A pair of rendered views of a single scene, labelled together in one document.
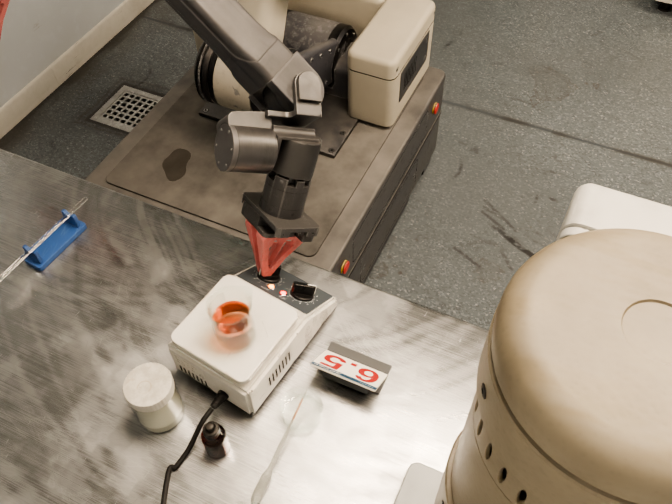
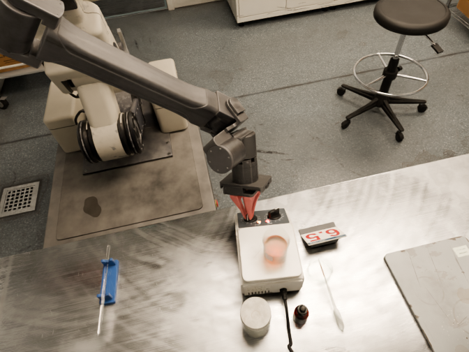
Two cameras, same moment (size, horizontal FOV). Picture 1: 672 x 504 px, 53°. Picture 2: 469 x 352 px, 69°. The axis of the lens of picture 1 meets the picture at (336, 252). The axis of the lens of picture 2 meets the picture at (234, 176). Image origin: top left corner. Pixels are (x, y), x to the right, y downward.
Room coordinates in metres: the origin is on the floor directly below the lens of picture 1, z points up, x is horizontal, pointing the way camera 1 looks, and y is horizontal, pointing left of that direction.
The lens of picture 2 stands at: (0.22, 0.34, 1.49)
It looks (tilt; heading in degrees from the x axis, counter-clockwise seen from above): 52 degrees down; 327
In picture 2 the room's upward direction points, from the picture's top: 6 degrees counter-clockwise
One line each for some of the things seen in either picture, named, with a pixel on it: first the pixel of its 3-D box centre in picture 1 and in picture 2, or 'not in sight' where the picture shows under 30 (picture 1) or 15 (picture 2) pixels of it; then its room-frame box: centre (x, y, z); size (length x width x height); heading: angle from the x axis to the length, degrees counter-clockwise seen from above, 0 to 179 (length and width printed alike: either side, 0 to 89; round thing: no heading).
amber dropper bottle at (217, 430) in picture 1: (213, 436); (301, 313); (0.32, 0.15, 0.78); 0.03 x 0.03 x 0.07
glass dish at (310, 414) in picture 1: (301, 409); (319, 269); (0.37, 0.05, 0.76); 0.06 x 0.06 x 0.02
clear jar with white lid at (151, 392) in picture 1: (154, 398); (255, 318); (0.37, 0.23, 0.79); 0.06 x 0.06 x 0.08
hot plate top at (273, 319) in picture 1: (235, 326); (268, 251); (0.45, 0.13, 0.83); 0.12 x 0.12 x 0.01; 56
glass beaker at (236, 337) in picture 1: (234, 318); (276, 246); (0.43, 0.12, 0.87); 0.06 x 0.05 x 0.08; 134
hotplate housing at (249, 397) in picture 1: (251, 329); (266, 248); (0.47, 0.11, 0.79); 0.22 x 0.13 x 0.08; 146
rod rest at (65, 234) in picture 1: (53, 237); (107, 279); (0.65, 0.43, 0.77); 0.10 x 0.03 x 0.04; 149
